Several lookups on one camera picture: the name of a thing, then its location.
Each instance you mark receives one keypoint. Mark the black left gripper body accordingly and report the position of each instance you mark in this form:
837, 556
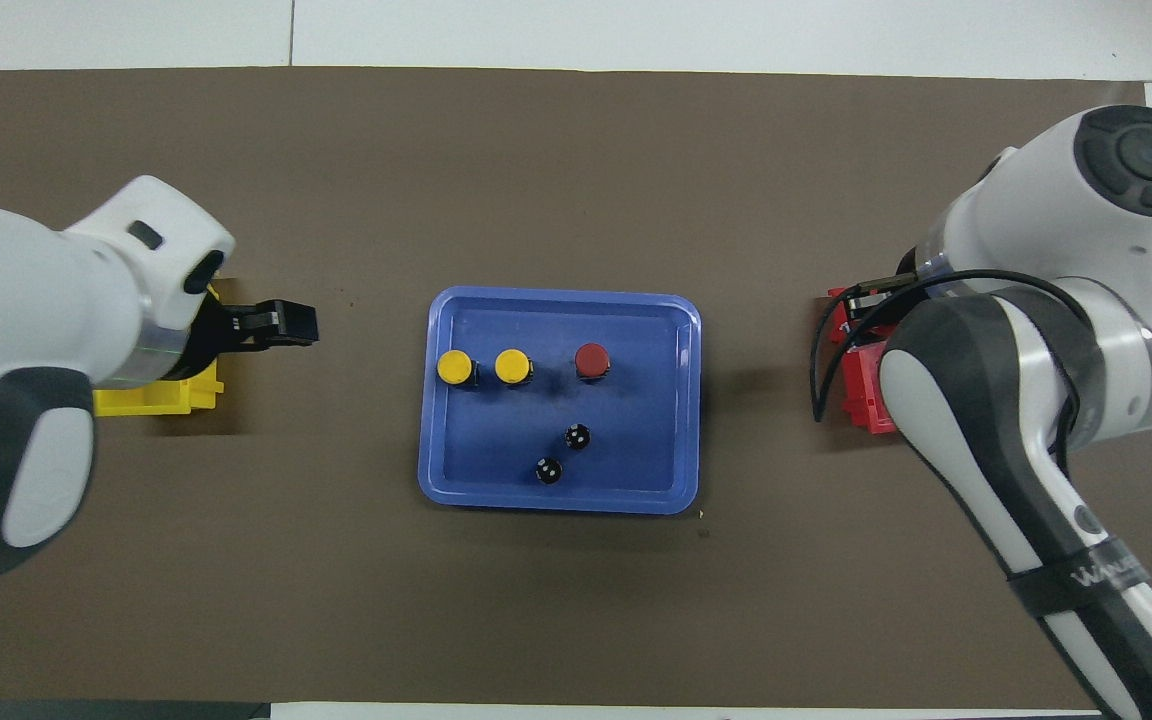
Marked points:
216, 335

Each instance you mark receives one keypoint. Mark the yellow push button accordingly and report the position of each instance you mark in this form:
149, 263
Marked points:
513, 366
454, 368

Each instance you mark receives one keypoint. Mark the red push button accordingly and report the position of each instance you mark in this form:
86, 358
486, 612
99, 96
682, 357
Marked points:
591, 360

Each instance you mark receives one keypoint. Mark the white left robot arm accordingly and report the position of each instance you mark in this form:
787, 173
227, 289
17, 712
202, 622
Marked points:
46, 340

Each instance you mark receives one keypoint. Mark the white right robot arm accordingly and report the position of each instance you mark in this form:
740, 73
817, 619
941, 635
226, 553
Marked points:
1056, 330

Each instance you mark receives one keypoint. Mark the yellow plastic bin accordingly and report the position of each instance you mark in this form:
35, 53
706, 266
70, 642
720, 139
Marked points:
156, 402

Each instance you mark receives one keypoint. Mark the blue plastic tray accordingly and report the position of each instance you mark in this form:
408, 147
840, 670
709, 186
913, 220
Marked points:
496, 470

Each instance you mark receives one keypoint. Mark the black cylindrical knob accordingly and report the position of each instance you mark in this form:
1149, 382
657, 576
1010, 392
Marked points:
577, 436
549, 470

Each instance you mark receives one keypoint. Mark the brown paper mat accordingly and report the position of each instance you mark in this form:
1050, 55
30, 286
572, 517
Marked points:
576, 150

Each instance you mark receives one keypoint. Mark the red plastic bin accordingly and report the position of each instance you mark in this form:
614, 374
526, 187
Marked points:
861, 410

